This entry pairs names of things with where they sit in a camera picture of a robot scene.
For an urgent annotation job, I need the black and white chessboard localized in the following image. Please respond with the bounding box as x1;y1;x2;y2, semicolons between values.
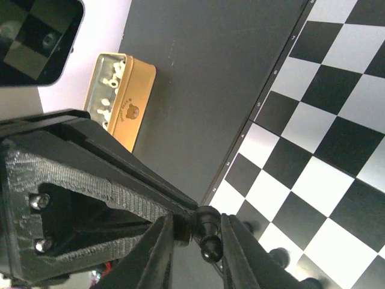
205;1;384;288

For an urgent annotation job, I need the black pawn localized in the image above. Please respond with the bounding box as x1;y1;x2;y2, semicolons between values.
194;206;223;263

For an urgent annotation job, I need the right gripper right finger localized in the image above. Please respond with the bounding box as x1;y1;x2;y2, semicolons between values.
221;214;301;289

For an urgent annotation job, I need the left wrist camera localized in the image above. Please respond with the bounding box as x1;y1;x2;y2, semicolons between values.
1;0;85;87

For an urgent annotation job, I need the gold tin with white pieces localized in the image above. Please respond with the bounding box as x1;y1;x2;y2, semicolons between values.
84;52;156;152

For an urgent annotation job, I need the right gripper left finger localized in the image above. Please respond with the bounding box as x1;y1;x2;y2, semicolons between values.
96;214;174;289

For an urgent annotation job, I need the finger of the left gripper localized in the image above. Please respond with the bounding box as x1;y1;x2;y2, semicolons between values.
1;110;198;283

